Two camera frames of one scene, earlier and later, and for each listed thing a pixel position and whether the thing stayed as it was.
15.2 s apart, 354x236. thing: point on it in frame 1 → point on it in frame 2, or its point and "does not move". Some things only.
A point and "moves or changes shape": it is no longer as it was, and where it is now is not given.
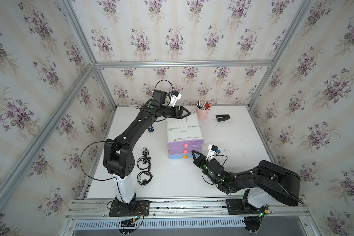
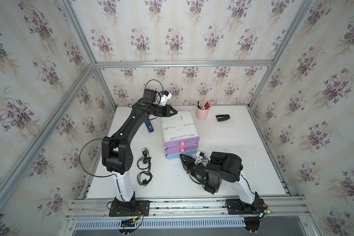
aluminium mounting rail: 181,208 does not move
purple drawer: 184,150 moves or changes shape
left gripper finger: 179,112 → 168,107
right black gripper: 200,160 → 189,164
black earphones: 144,162 does not move
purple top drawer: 185,143 moves or changes shape
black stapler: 222,117 does not move
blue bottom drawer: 181,156 does not move
